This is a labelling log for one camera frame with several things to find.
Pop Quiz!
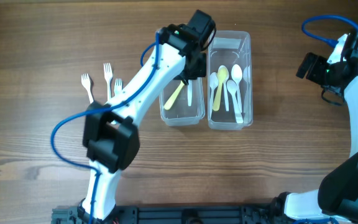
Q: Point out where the white fork slanted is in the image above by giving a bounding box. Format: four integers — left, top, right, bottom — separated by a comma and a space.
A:
187, 80, 193, 106

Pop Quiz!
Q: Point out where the yellow spoon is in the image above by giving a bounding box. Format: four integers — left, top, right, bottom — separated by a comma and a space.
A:
213, 65, 229, 111

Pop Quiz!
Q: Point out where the white spoon thick handle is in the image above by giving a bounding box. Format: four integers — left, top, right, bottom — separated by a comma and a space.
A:
226, 80, 244, 123

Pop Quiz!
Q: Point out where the white spoon top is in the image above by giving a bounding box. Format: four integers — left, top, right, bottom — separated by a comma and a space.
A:
231, 64, 242, 112

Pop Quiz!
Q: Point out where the yellow fork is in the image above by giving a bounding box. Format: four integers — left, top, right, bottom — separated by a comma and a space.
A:
163, 81, 185, 110

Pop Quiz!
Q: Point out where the light blue fork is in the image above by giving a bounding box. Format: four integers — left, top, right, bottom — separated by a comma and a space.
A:
114, 78, 123, 96

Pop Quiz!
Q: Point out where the white fork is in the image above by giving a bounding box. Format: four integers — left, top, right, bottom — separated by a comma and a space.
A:
81, 73, 94, 103
103, 63, 113, 100

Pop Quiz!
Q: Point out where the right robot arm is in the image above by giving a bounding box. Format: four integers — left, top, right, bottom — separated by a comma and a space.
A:
268, 30, 358, 223

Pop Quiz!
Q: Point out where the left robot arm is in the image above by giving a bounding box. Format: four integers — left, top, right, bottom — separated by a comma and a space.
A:
78, 10, 216, 223

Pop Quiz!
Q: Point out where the right clear plastic container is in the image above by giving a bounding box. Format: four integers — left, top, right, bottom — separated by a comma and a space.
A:
207, 30, 254, 130

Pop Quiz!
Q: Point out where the clear plastic container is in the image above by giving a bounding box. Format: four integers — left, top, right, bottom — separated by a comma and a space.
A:
154, 27, 206, 127
207, 30, 254, 130

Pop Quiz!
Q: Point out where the left clear plastic container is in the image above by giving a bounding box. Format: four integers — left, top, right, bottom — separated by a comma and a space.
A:
154, 27, 206, 127

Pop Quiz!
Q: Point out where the left blue cable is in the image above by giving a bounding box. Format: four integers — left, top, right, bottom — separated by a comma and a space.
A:
50, 30, 162, 224

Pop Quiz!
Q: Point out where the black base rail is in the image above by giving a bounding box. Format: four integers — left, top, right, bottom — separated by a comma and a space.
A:
51, 203, 291, 224

